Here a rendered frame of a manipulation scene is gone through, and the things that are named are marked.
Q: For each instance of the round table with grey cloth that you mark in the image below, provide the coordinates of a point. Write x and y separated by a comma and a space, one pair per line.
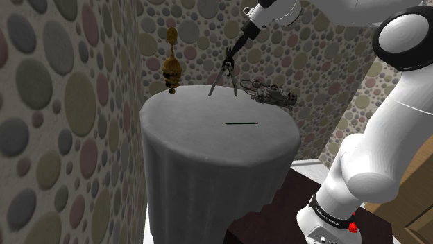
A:
203, 152

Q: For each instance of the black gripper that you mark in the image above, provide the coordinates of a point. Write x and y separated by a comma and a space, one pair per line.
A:
249, 30

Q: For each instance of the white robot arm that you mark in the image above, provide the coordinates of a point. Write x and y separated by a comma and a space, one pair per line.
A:
379, 152

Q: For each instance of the wooden door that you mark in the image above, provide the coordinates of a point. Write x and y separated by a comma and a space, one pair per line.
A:
416, 202

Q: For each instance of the green pencil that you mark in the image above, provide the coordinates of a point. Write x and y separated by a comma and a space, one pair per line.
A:
241, 123

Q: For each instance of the golden ornate ornament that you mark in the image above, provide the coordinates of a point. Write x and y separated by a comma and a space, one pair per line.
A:
172, 69

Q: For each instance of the grey mechanical device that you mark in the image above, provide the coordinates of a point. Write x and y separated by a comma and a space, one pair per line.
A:
272, 95

